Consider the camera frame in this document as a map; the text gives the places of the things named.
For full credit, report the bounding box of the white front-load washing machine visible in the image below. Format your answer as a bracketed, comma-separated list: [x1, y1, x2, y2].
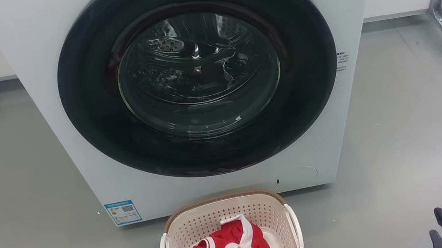
[0, 0, 414, 244]

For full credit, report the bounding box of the round black glass washer door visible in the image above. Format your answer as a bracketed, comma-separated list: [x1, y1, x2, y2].
[44, 0, 353, 198]

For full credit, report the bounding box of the blue energy label sticker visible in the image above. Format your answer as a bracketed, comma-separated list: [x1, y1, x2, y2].
[104, 198, 143, 227]

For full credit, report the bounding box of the round white filter cover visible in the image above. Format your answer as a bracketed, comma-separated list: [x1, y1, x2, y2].
[273, 163, 320, 191]

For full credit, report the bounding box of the beige perforated laundry basket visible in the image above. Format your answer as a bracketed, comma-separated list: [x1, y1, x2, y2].
[152, 182, 305, 248]

